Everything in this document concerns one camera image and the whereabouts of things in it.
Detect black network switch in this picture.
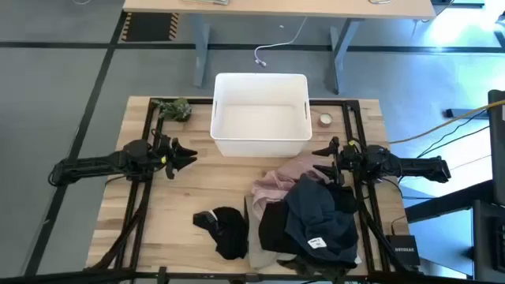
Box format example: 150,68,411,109
385,234,421,267

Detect small black garment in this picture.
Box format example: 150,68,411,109
192,206,250,261

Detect pink garment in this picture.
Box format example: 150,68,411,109
251,152,336,222

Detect yellow cable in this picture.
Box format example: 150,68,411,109
388,98,505,145

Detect grey desk leg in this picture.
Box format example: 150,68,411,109
190,13,212,89
328,17,362,96

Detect white cable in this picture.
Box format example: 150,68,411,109
254,16,309,68

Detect beige garment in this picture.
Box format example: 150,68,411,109
243,195,297,271

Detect white plastic bin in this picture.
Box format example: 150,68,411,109
210,73,313,159

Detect green camouflage cloth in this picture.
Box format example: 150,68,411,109
151,97,193,123

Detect navy blue garment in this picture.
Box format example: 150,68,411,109
283,173,361,270

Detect thin black cable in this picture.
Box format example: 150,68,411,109
416,109,491,159

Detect black cabinet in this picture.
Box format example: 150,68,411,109
487,89,505,207

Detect black hazard striped mat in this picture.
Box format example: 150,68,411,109
120,11,181,43

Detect black metal table frame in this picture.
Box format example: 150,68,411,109
0,97,505,284

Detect light wooden desk top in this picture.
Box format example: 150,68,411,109
122,0,437,21

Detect black equipment stand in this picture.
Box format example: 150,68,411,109
404,179,505,283

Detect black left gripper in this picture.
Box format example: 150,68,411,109
151,132,198,181

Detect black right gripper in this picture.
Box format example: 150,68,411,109
312,136,367,186

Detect large black garment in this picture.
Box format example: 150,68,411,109
258,200,301,256

